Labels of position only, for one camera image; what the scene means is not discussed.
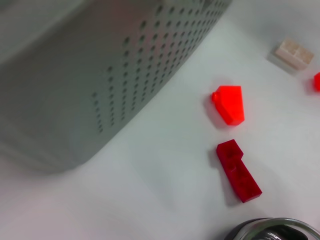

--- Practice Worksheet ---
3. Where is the grey perforated storage bin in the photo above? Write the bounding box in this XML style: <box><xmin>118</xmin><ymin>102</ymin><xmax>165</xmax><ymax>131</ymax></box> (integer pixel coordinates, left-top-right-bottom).
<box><xmin>0</xmin><ymin>0</ymin><xmax>233</xmax><ymax>176</ymax></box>

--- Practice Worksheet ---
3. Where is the bright red slope block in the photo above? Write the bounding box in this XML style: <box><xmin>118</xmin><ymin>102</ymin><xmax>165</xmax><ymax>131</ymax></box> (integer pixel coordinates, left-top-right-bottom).
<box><xmin>211</xmin><ymin>85</ymin><xmax>246</xmax><ymax>126</ymax></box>

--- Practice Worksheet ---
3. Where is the white building block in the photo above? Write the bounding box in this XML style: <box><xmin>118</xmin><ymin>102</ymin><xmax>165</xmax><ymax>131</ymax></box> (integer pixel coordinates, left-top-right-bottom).
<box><xmin>273</xmin><ymin>37</ymin><xmax>315</xmax><ymax>71</ymax></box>

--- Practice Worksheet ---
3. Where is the glass teacup black sleeve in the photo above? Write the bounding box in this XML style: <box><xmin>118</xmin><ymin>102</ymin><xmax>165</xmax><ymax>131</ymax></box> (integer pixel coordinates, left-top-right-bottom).
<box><xmin>223</xmin><ymin>217</ymin><xmax>320</xmax><ymax>240</ymax></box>

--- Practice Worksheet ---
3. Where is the dark red long block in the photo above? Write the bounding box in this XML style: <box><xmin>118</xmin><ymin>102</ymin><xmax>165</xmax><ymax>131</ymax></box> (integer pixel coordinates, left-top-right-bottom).
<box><xmin>216</xmin><ymin>139</ymin><xmax>263</xmax><ymax>204</ymax></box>

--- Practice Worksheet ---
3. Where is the small red square block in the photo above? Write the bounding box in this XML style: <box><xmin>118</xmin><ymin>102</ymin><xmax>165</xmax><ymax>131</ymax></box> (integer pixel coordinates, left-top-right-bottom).
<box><xmin>312</xmin><ymin>72</ymin><xmax>320</xmax><ymax>93</ymax></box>

